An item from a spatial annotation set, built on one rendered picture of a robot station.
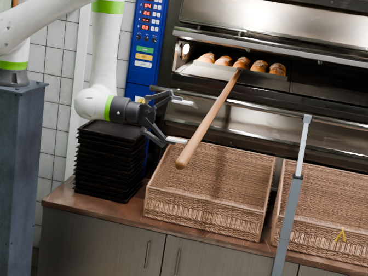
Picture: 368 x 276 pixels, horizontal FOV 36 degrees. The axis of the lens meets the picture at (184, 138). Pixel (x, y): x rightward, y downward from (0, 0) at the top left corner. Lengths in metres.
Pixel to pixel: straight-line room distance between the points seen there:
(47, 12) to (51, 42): 1.23
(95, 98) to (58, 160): 1.34
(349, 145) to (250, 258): 0.80
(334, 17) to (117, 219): 1.41
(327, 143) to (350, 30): 0.56
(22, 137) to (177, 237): 0.86
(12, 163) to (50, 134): 1.09
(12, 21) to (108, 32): 0.33
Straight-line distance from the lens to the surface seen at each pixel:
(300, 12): 2.84
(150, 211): 2.61
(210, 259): 2.58
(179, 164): 1.52
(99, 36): 2.02
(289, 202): 2.38
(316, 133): 2.91
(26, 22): 1.91
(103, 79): 2.04
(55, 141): 3.21
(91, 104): 1.93
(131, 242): 2.64
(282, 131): 2.90
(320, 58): 2.70
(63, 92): 3.12
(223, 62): 3.28
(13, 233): 2.28
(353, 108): 2.89
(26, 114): 2.13
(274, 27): 2.82
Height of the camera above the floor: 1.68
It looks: 16 degrees down
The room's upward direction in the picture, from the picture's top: 9 degrees clockwise
